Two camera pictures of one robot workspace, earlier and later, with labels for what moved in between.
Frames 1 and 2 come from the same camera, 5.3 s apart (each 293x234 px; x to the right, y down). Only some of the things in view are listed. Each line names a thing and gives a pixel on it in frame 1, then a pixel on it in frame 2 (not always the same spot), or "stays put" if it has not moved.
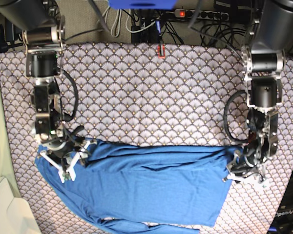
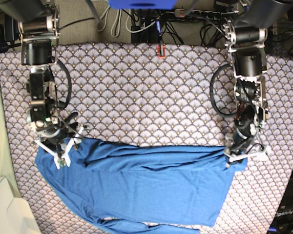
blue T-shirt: x=118 y=187 stays put
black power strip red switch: x=201 y=14 stays put
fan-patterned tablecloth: x=127 y=94 stays put
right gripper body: x=247 y=158 to x=236 y=142
